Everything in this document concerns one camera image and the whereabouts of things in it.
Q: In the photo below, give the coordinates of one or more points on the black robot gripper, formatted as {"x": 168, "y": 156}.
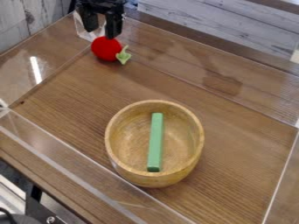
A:
{"x": 101, "y": 6}

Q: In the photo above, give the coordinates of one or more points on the red plush strawberry toy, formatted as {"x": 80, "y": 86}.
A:
{"x": 108, "y": 50}

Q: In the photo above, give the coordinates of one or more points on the green rectangular stick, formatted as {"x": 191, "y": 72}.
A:
{"x": 156, "y": 140}

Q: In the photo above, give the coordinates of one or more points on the oval wooden bowl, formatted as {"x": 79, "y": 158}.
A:
{"x": 127, "y": 139}

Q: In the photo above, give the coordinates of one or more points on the black metal table leg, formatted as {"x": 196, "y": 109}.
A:
{"x": 36, "y": 210}

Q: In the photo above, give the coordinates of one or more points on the clear acrylic corner bracket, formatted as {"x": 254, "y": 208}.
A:
{"x": 89, "y": 35}

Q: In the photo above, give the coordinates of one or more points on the clear acrylic tray wall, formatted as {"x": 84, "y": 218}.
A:
{"x": 61, "y": 94}

